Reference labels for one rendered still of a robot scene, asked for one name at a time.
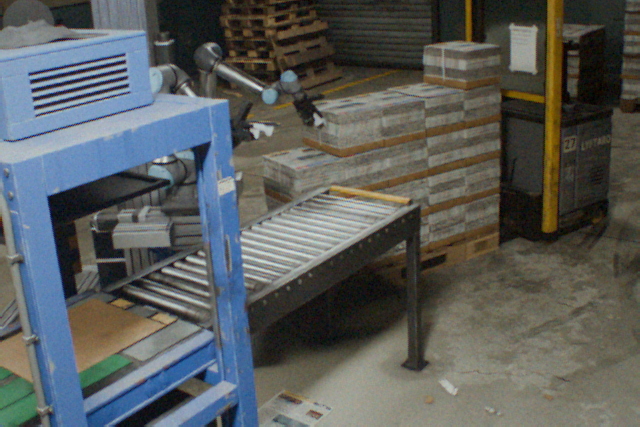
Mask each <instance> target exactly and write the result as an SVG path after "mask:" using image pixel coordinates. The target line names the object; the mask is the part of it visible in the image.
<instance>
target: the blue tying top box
mask: <svg viewBox="0 0 640 427"><path fill-rule="evenodd" d="M68 30H71V31H73V32H76V33H98V32H99V34H101V33H109V34H108V35H105V36H102V37H95V38H66V37H63V38H57V39H54V40H51V41H48V43H44V44H40V45H34V46H22V47H19V48H14V49H7V50H6V49H0V138H1V139H6V140H12V141H14V140H18V139H22V138H25V137H29V136H33V135H37V134H41V133H45V132H49V131H53V130H57V128H60V127H64V126H68V125H72V124H76V123H81V122H85V121H89V120H92V119H96V118H100V117H104V116H108V115H112V113H116V112H120V111H124V110H128V109H132V108H136V107H140V106H144V105H148V104H151V103H153V95H152V89H151V88H152V87H151V78H150V69H149V61H148V53H147V43H146V36H145V35H146V32H145V31H137V30H105V29H92V30H72V29H68Z"/></svg>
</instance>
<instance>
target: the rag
mask: <svg viewBox="0 0 640 427"><path fill-rule="evenodd" d="M108 34H109V33H101V34H99V32H98V33H76V32H73V31H71V30H68V29H67V28H65V27H63V26H61V27H55V26H53V25H50V24H49V23H48V22H46V21H44V20H43V19H41V20H37V22H32V23H27V24H25V25H23V26H20V27H19V28H14V27H10V26H8V27H7V28H4V29H3V30H2V31H1V32H0V49H6V50H7V49H14V48H19V47H22V46H34V45H40V44H44V43H48V41H51V40H54V39H57V38H63V37H66V38H95V37H102V36H105V35H108Z"/></svg>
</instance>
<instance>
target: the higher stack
mask: <svg viewBox="0 0 640 427"><path fill-rule="evenodd" d="M423 50H424V51H423V52H424V55H423V61H424V62H423V63H424V75H427V76H433V77H440V78H443V80H444V78H446V79H453V80H455V81H460V82H471V81H477V80H482V79H487V78H492V77H497V76H500V74H501V72H500V70H501V69H500V67H501V66H500V65H501V64H500V62H499V61H500V60H499V59H500V45H495V44H482V43H481V44H479V43H478V44H476V43H473V42H464V41H456V42H448V43H441V44H435V45H429V46H425V47H424V49H423ZM428 83H429V82H428ZM429 85H434V86H440V87H445V88H451V89H456V90H461V91H463V92H464V93H463V94H464V95H463V98H464V99H463V106H464V107H463V111H464V113H463V115H464V116H463V118H464V119H463V120H465V122H468V121H472V119H474V120H477V118H481V117H486V116H490V115H494V114H499V113H500V111H501V106H500V105H501V104H500V103H501V102H502V101H501V96H500V95H502V93H500V86H499V85H498V84H491V85H486V86H481V87H476V88H471V89H460V88H454V87H448V86H441V85H435V83H429ZM499 124H500V123H499V122H492V123H488V124H484V125H480V126H475V127H471V128H464V129H462V130H464V135H463V137H465V139H463V142H465V146H463V147H465V148H466V149H465V150H466V157H465V158H467V160H468V158H471V157H475V156H479V155H483V154H487V153H492V152H496V151H500V149H501V147H500V146H501V145H500V144H501V143H500V128H499V127H500V126H499ZM464 168H466V176H465V179H466V180H465V181H466V183H465V186H466V189H465V190H466V191H465V192H466V200H467V195H470V194H474V193H477V192H481V191H484V190H488V189H492V188H495V187H499V184H500V181H499V180H500V177H499V175H501V174H500V168H501V167H500V160H499V159H493V160H489V161H485V162H481V163H477V164H473V165H470V166H465V167H464ZM499 203H500V194H498V193H496V194H493V195H488V196H485V198H482V199H478V200H475V201H472V202H468V203H465V204H464V206H465V212H466V227H464V230H466V232H468V231H471V230H474V229H477V228H480V227H483V226H486V225H489V224H493V223H496V222H499ZM463 240H464V243H465V261H466V260H469V259H473V258H476V257H477V256H479V255H482V254H484V253H487V252H490V251H493V250H496V249H499V228H496V229H492V230H489V231H486V232H483V233H480V234H477V235H474V237H471V238H468V239H463Z"/></svg>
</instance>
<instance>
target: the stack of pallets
mask: <svg viewBox="0 0 640 427"><path fill-rule="evenodd" d="M225 1H226V3H225V4H224V5H221V8H222V13H223V14H222V16H220V21H221V27H223V29H224V30H225V35H224V37H225V40H226V48H228V51H229V58H225V62H227V63H229V64H230V65H232V66H234V67H236V69H239V70H241V71H242V72H244V73H246V74H248V75H250V76H251V77H253V78H255V79H257V80H260V81H262V82H263V83H265V84H267V85H270V84H272V83H274V82H276V81H279V80H281V73H282V72H281V70H280V69H279V66H278V63H277V56H274V48H273V46H271V43H270V40H269V37H268V35H272V34H276V33H278V32H283V31H287V30H292V29H297V28H302V26H303V25H302V22H303V21H310V25H311V24H316V23H321V16H317V15H316V7H320V5H319V0H243V1H238V0H225ZM300 1H308V6H305V7H301V5H300ZM280 4H286V6H284V7H280ZM234 8H241V11H236V12H234ZM299 11H305V16H302V17H300V16H297V13H296V12H299ZM279 15H283V16H279ZM316 16H317V17H316ZM233 19H240V22H237V23H233ZM283 25H288V26H285V27H283ZM236 30H243V32H240V33H236ZM238 40H244V42H240V43H238ZM240 51H248V52H245V53H241V54H240ZM237 62H243V63H239V64H237Z"/></svg>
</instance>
